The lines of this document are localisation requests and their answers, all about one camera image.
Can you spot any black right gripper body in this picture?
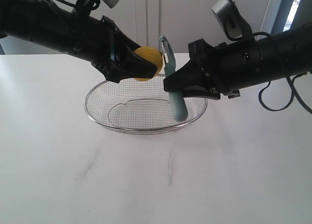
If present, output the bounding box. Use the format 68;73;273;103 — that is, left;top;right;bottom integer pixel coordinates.
188;39;261;99

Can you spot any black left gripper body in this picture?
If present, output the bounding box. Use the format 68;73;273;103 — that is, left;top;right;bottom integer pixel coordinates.
92;16;137;78

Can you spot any yellow lemon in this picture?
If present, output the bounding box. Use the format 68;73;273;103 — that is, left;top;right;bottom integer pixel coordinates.
134;46;163;78

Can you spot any teal handled peeler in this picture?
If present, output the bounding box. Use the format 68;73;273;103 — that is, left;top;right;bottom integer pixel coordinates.
159;35;188;122

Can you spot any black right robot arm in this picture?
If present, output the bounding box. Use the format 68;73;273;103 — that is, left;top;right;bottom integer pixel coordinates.
164;23;312;100

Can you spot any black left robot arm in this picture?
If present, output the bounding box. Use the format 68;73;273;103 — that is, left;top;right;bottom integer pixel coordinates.
0;0;157;83

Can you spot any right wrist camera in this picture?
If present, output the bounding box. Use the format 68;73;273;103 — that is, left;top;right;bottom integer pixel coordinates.
212;0;254;41

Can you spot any oval wire mesh basket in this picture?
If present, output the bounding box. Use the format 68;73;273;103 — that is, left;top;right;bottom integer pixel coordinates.
84;74;208;135

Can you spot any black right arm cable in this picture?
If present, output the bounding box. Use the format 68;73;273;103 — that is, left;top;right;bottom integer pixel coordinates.
253;31;312;114

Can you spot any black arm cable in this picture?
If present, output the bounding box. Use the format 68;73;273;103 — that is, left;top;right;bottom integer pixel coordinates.
253;31;312;114
36;0;103;22

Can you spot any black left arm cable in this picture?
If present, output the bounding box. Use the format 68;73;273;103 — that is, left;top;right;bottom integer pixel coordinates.
36;0;103;22

